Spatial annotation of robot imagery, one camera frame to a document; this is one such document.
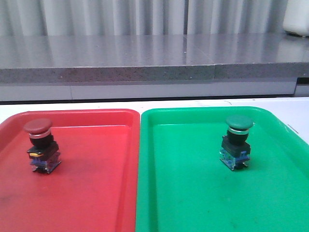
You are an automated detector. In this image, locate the green mushroom push button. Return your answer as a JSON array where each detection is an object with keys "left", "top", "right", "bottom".
[{"left": 220, "top": 115, "right": 253, "bottom": 171}]

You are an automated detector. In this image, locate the red mushroom push button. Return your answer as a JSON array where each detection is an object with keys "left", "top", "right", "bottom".
[{"left": 23, "top": 118, "right": 61, "bottom": 174}]

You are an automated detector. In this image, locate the green plastic tray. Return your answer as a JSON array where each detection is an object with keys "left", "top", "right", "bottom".
[{"left": 136, "top": 107, "right": 309, "bottom": 232}]

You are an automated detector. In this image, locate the red plastic tray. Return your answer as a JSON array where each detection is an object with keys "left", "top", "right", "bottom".
[{"left": 0, "top": 109, "right": 140, "bottom": 232}]

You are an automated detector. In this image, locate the grey stone counter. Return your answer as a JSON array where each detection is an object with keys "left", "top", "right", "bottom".
[{"left": 0, "top": 33, "right": 309, "bottom": 103}]

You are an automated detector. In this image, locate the white container on counter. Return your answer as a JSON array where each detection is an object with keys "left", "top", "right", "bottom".
[{"left": 282, "top": 0, "right": 309, "bottom": 37}]

